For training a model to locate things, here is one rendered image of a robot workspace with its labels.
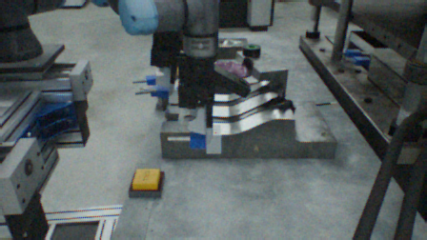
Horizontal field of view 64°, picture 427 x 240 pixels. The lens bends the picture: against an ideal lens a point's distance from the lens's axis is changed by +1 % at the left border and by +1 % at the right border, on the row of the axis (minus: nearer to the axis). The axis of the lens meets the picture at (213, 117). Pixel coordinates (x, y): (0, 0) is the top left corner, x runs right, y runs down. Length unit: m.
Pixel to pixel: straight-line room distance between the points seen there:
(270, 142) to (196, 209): 0.29
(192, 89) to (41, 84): 0.58
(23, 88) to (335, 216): 0.96
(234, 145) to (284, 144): 0.14
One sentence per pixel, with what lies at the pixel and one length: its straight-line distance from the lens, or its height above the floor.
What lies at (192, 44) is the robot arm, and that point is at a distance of 0.70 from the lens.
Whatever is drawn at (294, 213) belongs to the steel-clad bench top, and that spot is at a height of 0.80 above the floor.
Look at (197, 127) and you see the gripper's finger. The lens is 0.77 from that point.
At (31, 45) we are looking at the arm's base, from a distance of 1.18.
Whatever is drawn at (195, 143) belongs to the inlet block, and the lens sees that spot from 0.82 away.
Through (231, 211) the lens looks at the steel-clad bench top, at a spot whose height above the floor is 0.80.
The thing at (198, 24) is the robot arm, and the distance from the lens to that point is 0.68.
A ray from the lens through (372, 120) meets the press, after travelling 1.34.
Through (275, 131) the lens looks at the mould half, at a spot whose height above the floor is 0.89.
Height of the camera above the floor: 1.38
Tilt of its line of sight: 29 degrees down
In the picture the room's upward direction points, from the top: straight up
